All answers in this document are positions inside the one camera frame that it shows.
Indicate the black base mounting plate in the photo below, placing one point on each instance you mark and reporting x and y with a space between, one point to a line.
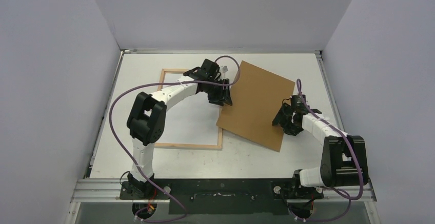
222 196

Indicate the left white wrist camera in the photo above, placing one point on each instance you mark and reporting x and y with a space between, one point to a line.
223 69

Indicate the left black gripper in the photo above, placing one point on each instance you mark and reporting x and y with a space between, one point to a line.
223 97

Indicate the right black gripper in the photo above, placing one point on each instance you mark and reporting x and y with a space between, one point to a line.
285 121

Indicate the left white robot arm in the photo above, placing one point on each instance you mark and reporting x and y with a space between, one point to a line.
146 120

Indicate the aluminium rail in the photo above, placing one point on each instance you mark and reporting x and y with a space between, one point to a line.
109 190

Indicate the printed photo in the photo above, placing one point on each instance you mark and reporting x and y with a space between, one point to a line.
187 120

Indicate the brown cardboard backing board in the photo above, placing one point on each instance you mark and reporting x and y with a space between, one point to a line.
256 99

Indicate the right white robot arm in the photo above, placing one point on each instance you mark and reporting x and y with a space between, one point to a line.
343 165

